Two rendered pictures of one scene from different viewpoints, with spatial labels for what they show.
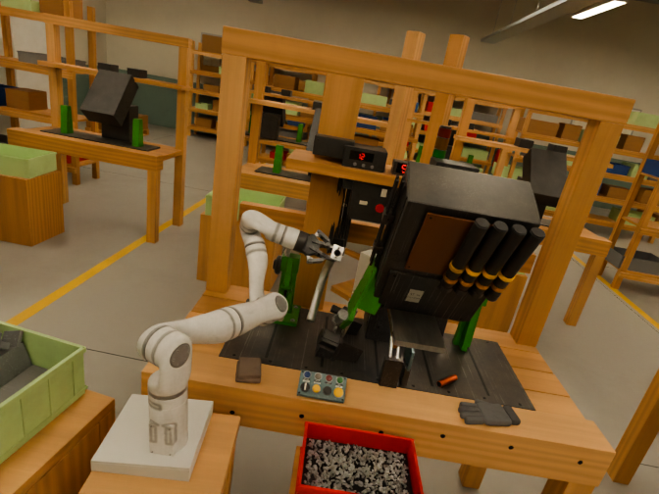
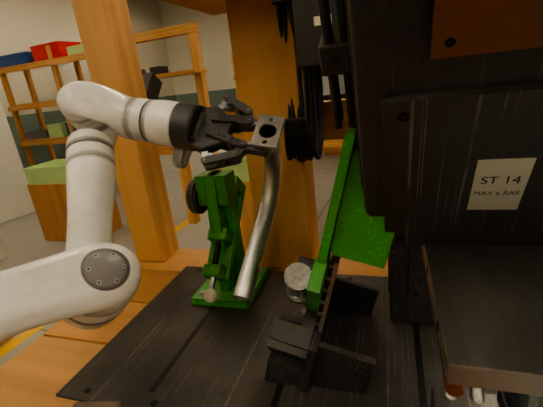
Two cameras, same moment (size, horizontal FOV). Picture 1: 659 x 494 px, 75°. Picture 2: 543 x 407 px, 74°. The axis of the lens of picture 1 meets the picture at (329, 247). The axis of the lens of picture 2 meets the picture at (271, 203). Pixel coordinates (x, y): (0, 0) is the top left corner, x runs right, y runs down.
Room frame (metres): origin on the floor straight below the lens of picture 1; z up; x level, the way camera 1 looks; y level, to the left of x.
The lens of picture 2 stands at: (0.89, -0.21, 1.33)
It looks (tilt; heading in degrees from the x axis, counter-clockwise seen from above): 19 degrees down; 20
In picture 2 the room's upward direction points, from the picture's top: 7 degrees counter-clockwise
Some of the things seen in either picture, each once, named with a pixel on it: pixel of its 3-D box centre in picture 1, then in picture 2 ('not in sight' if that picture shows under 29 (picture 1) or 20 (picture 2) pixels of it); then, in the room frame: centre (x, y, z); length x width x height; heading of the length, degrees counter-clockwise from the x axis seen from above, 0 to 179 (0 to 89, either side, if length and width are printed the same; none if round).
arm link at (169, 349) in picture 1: (168, 362); not in sight; (0.83, 0.33, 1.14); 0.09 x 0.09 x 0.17; 63
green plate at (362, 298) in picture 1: (370, 289); (361, 202); (1.36, -0.17, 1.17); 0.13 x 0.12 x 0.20; 91
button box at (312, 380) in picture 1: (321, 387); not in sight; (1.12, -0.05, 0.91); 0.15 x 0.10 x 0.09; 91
